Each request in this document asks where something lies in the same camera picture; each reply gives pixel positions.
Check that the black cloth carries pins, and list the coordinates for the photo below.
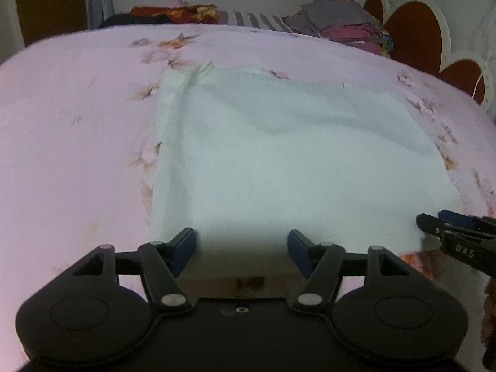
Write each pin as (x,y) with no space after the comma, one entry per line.
(128,20)

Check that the pink floral bed sheet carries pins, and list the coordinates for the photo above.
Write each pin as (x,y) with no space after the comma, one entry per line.
(77,124)

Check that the white towel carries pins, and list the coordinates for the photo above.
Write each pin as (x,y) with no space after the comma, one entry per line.
(290,170)

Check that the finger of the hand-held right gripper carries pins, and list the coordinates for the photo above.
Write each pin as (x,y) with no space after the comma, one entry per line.
(459,218)
(427,223)

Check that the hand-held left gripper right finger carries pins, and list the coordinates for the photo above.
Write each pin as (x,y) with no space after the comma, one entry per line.
(299,252)

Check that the colourful patterned cloth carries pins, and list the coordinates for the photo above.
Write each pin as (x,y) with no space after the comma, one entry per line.
(386,40)

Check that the red and white headboard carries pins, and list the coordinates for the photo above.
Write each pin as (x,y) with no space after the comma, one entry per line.
(418,35)

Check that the grey striped cloth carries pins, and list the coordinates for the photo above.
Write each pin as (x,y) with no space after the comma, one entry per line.
(252,20)

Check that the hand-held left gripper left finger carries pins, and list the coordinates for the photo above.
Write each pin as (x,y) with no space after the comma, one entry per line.
(184,248)

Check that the magenta folded garment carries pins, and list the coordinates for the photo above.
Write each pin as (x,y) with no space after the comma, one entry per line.
(348,33)

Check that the person's right hand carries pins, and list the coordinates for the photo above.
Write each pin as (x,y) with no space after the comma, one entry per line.
(490,317)

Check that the brown wooden door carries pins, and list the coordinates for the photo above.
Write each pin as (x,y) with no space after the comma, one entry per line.
(50,4)

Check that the red floral blanket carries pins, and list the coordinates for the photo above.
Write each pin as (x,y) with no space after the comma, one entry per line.
(186,13)

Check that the pile of folded clothes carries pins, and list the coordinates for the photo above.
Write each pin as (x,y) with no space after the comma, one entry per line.
(337,13)

